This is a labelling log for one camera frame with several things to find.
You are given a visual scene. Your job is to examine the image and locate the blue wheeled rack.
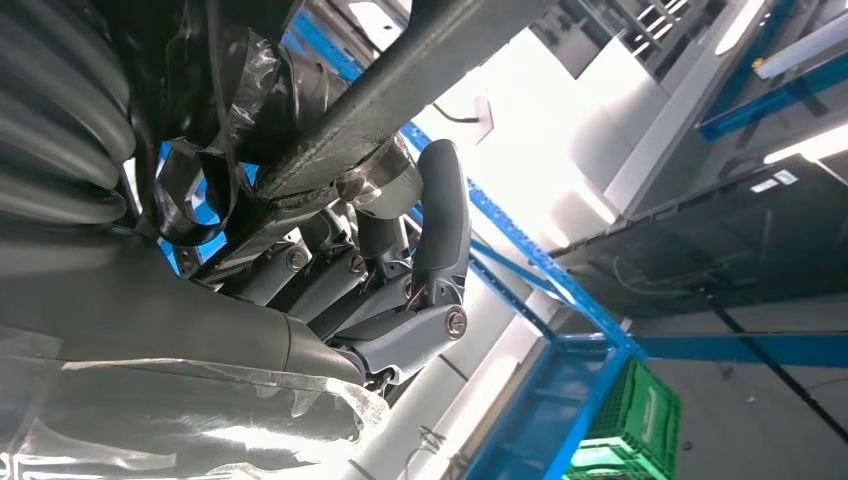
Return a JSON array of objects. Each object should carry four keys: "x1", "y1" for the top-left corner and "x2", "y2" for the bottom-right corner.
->
[{"x1": 281, "y1": 0, "x2": 848, "y2": 480}]

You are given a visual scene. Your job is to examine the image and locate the green plastic crate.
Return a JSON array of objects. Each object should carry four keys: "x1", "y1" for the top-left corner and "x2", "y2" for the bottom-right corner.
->
[{"x1": 563, "y1": 357, "x2": 684, "y2": 480}]

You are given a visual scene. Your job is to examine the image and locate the black flat panel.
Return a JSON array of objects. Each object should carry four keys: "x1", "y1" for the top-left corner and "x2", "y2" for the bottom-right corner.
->
[{"x1": 548, "y1": 152, "x2": 848, "y2": 321}]

